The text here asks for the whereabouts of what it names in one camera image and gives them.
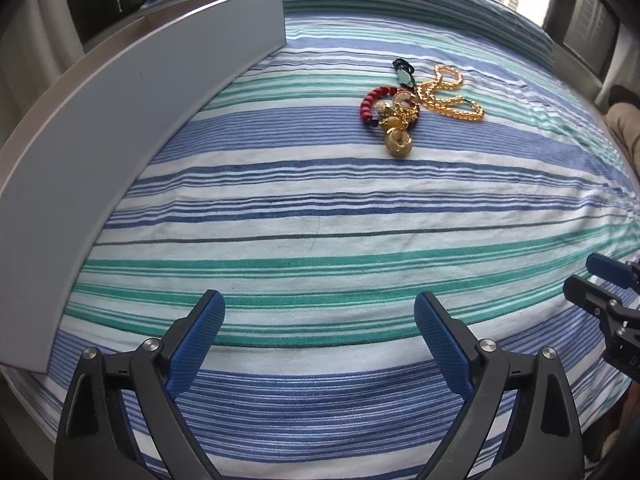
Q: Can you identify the striped blue green bedsheet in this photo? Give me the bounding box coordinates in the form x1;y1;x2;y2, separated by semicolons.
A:
1;0;639;479

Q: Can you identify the amber bead necklace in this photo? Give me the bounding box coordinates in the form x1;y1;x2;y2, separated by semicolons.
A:
415;63;486;124

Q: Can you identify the beige blanket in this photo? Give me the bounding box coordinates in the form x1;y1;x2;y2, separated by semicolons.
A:
605;84;640;174

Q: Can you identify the red bead bracelet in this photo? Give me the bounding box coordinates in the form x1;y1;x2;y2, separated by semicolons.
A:
359;86;419;129

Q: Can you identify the green jade pendant black cord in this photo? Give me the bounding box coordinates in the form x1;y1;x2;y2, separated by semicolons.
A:
391;57;420;92

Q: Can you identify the white cardboard box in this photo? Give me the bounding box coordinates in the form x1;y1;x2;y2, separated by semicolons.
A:
1;0;285;373

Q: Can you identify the white curtain right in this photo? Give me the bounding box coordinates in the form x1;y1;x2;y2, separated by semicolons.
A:
594;25;640;114

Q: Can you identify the gold ornament charm cluster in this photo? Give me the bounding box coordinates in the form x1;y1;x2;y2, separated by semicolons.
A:
374;87;420;158

